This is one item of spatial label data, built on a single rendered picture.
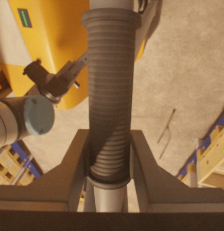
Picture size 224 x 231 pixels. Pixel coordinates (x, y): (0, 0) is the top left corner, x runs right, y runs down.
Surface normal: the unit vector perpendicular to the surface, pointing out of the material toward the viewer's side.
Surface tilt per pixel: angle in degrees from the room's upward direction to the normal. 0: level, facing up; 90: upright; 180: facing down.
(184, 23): 0
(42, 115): 94
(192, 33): 0
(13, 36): 0
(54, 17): 45
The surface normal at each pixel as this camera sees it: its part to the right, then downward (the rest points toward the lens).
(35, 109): 0.95, -0.04
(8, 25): -0.28, 0.69
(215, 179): 0.02, -0.69
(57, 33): 0.48, 0.64
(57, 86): -0.07, 0.58
